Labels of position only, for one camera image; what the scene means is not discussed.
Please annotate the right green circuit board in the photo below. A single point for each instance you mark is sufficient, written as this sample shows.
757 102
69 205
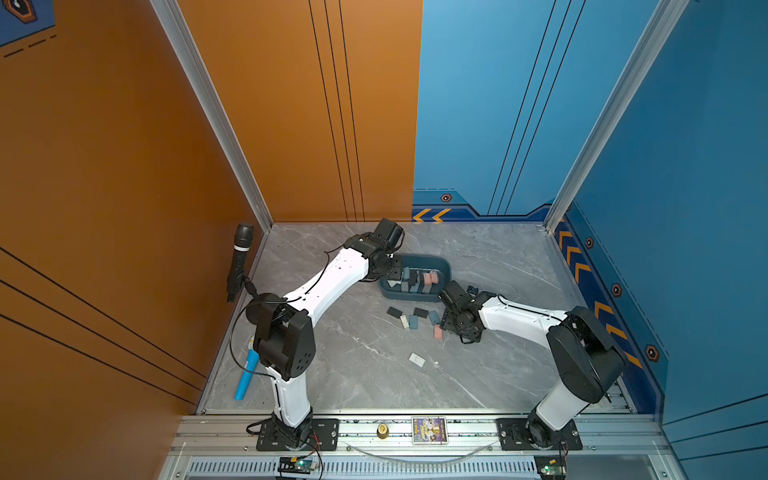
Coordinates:
551 468

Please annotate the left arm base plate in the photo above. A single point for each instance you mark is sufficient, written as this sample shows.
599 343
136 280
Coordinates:
313 433

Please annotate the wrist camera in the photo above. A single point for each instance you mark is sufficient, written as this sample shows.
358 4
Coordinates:
454 296
389 234

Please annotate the dark grey eraser upper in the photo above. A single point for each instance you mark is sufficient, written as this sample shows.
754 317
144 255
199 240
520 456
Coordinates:
394 312

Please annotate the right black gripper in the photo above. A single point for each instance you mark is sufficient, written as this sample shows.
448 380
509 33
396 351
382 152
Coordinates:
445 324

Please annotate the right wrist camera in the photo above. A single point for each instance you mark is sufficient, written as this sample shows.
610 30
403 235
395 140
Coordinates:
454 296

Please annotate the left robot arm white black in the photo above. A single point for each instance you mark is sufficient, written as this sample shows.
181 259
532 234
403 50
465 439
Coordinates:
284 325

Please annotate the left green circuit board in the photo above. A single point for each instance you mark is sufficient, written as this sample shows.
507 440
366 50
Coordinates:
296 467

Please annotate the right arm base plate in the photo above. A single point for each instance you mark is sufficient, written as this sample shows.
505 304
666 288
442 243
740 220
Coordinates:
519 434

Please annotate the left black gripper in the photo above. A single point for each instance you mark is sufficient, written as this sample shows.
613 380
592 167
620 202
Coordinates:
397 272

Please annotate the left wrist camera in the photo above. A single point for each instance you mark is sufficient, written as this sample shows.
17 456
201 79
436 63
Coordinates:
389 234

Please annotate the green circuit board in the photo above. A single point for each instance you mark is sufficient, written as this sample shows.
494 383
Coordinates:
551 468
296 467

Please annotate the dark grey eraser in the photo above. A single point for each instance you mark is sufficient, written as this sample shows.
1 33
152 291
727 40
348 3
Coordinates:
394 312
420 312

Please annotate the aluminium front rail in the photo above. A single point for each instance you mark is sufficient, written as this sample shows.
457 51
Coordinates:
404 434

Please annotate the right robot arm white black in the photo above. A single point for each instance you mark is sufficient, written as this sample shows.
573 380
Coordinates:
587 358

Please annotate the brass knob on rail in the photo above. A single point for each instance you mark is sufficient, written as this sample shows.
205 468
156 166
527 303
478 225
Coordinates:
382 431

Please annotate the colourful card on rail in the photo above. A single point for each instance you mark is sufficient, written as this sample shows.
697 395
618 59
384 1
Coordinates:
429 430

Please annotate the white eraser low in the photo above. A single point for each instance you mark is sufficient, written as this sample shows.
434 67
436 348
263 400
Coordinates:
416 360

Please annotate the black microphone on stand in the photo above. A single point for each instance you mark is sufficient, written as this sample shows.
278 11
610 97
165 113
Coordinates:
237 280

